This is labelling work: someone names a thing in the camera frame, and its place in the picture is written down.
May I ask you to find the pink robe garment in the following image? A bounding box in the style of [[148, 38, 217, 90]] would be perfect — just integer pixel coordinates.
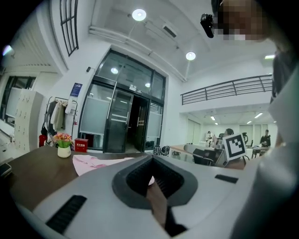
[[72, 155, 156, 186]]

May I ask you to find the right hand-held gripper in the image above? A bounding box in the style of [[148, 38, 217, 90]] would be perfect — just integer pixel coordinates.
[[184, 132, 247, 168]]

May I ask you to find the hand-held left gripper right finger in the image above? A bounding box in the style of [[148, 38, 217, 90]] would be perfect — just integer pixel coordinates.
[[152, 155, 248, 234]]

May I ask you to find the smartphone on white power bank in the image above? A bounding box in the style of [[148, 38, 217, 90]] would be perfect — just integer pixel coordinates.
[[0, 162, 12, 177]]

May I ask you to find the light wooden table white frame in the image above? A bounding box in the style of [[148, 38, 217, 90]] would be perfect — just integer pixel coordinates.
[[169, 144, 196, 162]]

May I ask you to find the person's head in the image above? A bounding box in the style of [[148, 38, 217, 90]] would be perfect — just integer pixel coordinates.
[[211, 0, 269, 42]]

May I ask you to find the blue wall sign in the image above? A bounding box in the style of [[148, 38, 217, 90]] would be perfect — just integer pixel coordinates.
[[70, 83, 83, 98]]

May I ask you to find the black balcony railing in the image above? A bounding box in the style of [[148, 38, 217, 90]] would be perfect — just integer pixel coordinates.
[[180, 74, 274, 105]]

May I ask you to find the black head camera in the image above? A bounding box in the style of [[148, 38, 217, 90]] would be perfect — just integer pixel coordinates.
[[200, 13, 215, 39]]

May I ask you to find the white pot of pink flowers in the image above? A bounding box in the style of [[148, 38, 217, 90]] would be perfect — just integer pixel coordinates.
[[53, 132, 73, 159]]

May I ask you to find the coat rack with clothes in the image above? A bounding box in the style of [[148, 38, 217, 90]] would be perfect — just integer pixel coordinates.
[[41, 96, 79, 145]]

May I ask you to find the black framed glass door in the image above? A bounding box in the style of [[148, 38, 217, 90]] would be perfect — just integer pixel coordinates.
[[79, 50, 168, 154]]

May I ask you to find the red box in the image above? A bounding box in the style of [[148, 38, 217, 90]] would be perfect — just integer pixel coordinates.
[[74, 138, 89, 153]]

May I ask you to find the white locker cabinet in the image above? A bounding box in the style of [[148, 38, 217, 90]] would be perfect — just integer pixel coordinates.
[[14, 90, 44, 151]]

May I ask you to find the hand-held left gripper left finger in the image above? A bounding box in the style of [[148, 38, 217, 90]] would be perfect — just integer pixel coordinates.
[[32, 155, 171, 239]]

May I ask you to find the ceiling air conditioner vent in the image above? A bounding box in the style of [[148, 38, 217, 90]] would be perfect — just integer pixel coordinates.
[[162, 24, 178, 38]]

